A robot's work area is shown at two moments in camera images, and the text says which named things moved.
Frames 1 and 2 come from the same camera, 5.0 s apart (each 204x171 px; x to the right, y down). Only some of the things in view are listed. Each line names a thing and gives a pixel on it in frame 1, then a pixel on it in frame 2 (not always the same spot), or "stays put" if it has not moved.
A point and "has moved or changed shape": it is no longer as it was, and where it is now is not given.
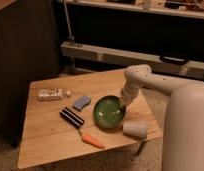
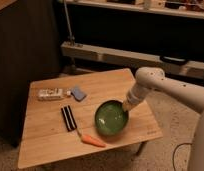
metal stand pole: x=70 y=37 stays put
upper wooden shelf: x=181 y=8 stays put
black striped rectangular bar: x=71 y=117 has moved or changed shape
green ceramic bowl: x=109 y=111 has moved or changed shape
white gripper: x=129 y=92 → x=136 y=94
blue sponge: x=79 y=104 → x=78 y=94
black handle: x=170 y=59 stays put
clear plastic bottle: x=52 y=94 stays put
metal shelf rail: x=154 y=64 stays put
